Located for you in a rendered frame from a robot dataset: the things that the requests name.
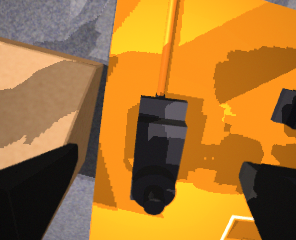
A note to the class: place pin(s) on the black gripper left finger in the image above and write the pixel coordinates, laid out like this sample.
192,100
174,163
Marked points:
30,192

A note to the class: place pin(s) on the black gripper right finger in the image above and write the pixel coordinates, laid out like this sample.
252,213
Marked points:
271,200

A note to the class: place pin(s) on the black micro servo with orange cable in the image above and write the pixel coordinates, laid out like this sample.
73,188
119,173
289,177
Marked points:
160,138

